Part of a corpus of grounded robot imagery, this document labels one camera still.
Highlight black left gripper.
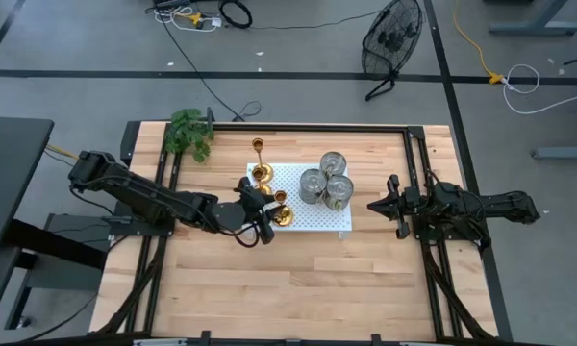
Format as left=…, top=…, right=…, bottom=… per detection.
left=218, top=175, right=277, bottom=245

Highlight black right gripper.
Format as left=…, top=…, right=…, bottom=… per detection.
left=366, top=174, right=433, bottom=240

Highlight gold candlestick holder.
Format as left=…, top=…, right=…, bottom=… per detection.
left=271, top=189, right=296, bottom=229
left=254, top=165, right=273, bottom=197
left=251, top=137, right=274, bottom=184

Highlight silver scented candle tin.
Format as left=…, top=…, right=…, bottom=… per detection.
left=298, top=167, right=328, bottom=206
left=324, top=174, right=355, bottom=212
left=319, top=151, right=348, bottom=178

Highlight white perforated riser shelf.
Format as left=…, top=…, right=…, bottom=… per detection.
left=242, top=161, right=353, bottom=240

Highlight green potted plant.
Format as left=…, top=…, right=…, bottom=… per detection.
left=164, top=108, right=216, bottom=164

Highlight black floor fan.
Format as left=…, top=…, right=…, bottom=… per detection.
left=360, top=0, right=425, bottom=103

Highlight grey desk leg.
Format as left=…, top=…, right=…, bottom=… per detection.
left=483, top=0, right=577, bottom=37

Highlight black desk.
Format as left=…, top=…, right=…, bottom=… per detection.
left=0, top=114, right=55, bottom=337

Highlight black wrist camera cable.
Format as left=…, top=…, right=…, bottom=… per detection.
left=233, top=223, right=262, bottom=250

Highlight black aluminium table frame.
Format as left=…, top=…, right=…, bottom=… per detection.
left=88, top=119, right=515, bottom=346

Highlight white floor cable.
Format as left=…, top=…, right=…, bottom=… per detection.
left=502, top=63, right=577, bottom=116

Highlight yellow extension cord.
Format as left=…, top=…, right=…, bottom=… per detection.
left=452, top=0, right=505, bottom=86

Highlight black floor cable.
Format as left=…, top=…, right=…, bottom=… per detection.
left=158, top=9, right=263, bottom=124

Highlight black coiled cable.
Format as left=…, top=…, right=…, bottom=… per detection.
left=218, top=0, right=254, bottom=30

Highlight white power strip cables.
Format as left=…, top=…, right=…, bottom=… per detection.
left=152, top=0, right=222, bottom=34

